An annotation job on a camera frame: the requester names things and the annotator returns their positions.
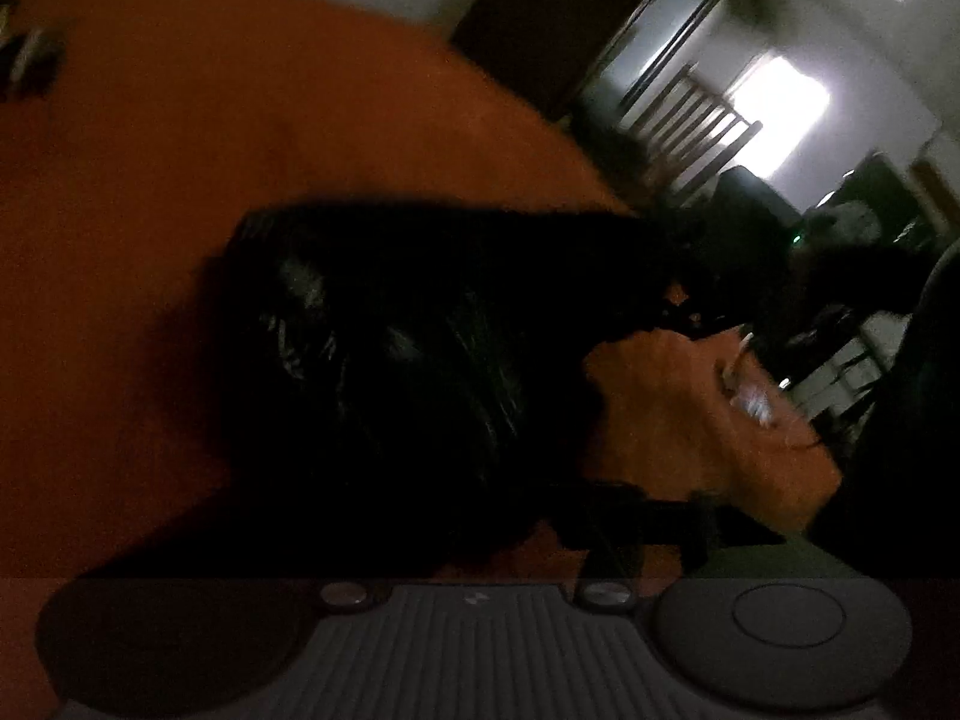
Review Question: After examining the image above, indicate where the dark grey garment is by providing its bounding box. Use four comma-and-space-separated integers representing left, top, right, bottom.
0, 0, 68, 102

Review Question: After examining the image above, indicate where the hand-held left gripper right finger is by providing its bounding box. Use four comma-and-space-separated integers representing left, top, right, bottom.
555, 486, 787, 606

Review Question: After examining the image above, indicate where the white cloth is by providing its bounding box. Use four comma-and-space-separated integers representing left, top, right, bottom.
11, 26, 46, 87

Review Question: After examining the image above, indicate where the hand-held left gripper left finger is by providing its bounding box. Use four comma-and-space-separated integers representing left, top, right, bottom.
79, 531, 392, 606

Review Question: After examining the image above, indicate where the person's dark clothing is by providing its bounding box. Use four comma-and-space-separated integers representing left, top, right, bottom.
814, 240, 960, 578

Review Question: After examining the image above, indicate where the person's right hand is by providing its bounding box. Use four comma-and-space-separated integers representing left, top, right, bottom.
583, 325, 846, 537

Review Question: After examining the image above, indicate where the orange blanket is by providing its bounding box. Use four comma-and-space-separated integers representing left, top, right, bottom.
0, 0, 646, 720

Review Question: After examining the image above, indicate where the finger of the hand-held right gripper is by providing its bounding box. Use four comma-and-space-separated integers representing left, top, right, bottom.
643, 272, 710, 340

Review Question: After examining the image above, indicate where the bright window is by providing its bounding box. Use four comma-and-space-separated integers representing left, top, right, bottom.
731, 56, 833, 173

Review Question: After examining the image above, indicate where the black patterned garment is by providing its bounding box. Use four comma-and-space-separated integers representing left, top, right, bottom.
202, 195, 713, 563

